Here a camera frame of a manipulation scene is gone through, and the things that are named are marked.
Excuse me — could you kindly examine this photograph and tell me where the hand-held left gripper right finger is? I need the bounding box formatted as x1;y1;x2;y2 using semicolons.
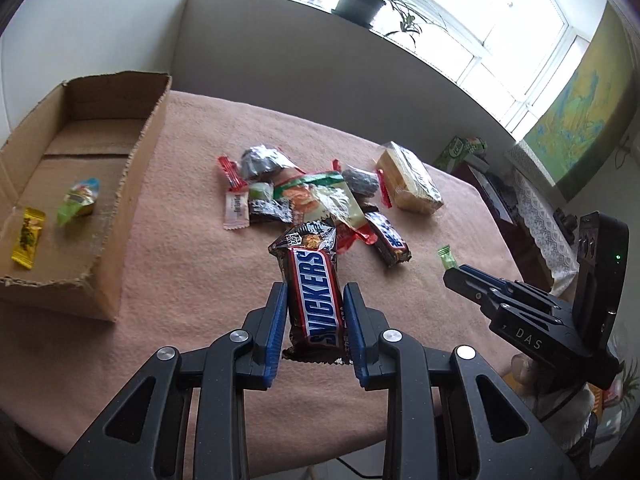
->
342;282;581;480

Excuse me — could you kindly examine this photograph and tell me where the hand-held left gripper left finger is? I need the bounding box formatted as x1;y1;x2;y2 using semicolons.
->
55;282;289;480

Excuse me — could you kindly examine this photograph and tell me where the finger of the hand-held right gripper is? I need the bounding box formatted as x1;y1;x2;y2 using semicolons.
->
456;263;572;319
443;270;506;319

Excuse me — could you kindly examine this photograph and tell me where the small green candy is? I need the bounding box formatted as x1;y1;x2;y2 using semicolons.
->
437;244;461;272

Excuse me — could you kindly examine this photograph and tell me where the large brown chocolate bar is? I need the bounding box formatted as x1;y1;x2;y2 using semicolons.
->
268;221;348;365

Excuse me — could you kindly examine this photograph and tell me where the small brown chocolate bar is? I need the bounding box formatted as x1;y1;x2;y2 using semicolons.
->
364;211;412;267

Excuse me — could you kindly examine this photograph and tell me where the red clear snack packet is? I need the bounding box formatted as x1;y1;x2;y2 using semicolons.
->
334;220;382;256

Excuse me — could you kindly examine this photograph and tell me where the dark packet white print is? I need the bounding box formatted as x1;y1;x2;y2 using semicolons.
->
248;196;295;224

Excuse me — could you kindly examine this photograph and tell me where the white pink candy packet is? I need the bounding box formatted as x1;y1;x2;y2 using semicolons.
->
223;189;251;231

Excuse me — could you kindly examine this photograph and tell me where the large printed snack bag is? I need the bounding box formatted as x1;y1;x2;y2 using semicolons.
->
272;171;367;235

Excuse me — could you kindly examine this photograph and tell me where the green pastry clear packet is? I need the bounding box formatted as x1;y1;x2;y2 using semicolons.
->
248;182;275;207

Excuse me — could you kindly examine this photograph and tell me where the dark snack red-edged wrapper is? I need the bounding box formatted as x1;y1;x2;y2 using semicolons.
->
341;165;396;209

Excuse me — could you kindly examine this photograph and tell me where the red white candy stick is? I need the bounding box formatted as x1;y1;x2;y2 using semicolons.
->
217;156;250;192

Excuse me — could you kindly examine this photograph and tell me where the silver foil dark snack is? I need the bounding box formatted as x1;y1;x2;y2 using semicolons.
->
239;144;302;181

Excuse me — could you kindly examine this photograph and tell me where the green jelly cup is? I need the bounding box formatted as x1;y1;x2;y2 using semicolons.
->
56;176;102;227

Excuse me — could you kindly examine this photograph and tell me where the yellow candy packet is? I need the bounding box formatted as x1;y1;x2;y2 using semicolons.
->
11;206;47;272

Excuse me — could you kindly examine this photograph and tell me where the cardboard box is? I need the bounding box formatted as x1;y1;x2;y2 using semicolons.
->
0;72;172;322

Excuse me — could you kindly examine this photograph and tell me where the person's right hand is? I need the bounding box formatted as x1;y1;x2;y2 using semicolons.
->
510;354;542;397

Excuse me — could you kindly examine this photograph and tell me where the white lace cloth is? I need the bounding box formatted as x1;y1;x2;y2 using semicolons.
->
504;141;582;297

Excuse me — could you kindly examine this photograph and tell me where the dark cabinet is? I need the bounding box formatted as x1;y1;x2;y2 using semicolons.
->
454;154;517;227

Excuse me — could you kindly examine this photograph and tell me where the pink tablecloth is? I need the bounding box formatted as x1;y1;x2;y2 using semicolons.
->
0;90;532;455

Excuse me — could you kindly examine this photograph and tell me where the wrapped sandwich bread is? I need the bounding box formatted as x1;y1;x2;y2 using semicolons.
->
375;141;445;217

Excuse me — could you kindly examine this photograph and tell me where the green carton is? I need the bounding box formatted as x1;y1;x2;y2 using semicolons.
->
434;135;489;172

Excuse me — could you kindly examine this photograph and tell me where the window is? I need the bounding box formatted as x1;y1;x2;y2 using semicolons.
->
195;0;609;137

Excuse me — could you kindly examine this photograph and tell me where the potted spider plant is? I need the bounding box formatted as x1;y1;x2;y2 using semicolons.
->
331;0;447;52

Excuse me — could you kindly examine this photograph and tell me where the black cable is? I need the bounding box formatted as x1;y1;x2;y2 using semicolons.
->
334;456;383;480

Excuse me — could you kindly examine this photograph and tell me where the wall map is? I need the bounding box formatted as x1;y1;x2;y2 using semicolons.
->
521;4;637;202

